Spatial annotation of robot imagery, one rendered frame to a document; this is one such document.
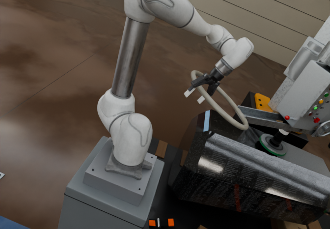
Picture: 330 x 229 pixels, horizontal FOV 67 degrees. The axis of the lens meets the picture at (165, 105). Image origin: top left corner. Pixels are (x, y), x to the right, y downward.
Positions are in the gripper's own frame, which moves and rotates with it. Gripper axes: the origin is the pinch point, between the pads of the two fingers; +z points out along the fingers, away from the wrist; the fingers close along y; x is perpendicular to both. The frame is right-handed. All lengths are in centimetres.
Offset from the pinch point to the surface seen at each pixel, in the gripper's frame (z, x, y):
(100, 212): 59, -34, -33
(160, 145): 92, 55, 95
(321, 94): -50, -22, 59
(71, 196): 61, -24, -44
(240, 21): -94, 438, 487
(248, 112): -10, -2, 55
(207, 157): 33, -9, 52
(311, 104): -42, -23, 62
